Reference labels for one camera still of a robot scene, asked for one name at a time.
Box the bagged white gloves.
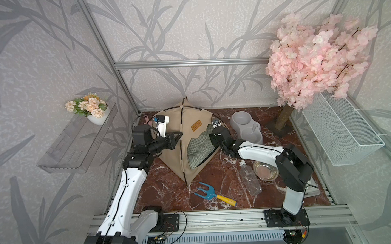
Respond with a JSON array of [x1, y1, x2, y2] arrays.
[[304, 178, 320, 198]]

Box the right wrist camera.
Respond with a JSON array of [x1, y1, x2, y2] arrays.
[[212, 118, 222, 128]]

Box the grey double pet bowl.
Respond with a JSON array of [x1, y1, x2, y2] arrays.
[[230, 111, 263, 145]]

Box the blue yellow garden fork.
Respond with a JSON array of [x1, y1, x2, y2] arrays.
[[194, 182, 237, 207]]

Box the steel bowl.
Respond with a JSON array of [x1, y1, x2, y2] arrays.
[[254, 161, 279, 181]]

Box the small potted flowers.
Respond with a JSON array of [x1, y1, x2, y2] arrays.
[[65, 92, 110, 126]]

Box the beige pet tent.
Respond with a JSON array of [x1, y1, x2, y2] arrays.
[[155, 98, 220, 185]]

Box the clear acrylic shelf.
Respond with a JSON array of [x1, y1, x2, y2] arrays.
[[37, 102, 118, 174]]

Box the green checked cushion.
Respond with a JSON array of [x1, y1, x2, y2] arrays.
[[187, 124, 218, 169]]

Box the white wire basket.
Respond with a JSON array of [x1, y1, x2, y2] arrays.
[[302, 92, 385, 166]]

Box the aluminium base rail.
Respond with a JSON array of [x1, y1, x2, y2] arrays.
[[85, 204, 359, 239]]

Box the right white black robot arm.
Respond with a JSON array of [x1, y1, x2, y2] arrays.
[[210, 125, 314, 219]]

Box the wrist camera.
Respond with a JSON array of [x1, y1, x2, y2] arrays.
[[155, 115, 170, 138], [212, 118, 222, 128]]

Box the clear plastic bottle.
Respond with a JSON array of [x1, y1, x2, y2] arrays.
[[239, 160, 262, 196]]

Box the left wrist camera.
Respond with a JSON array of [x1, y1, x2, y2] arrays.
[[155, 115, 170, 138]]

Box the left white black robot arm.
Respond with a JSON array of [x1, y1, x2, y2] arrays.
[[84, 124, 183, 244]]

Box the pink blossom tree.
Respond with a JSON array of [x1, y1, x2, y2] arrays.
[[266, 13, 379, 130]]

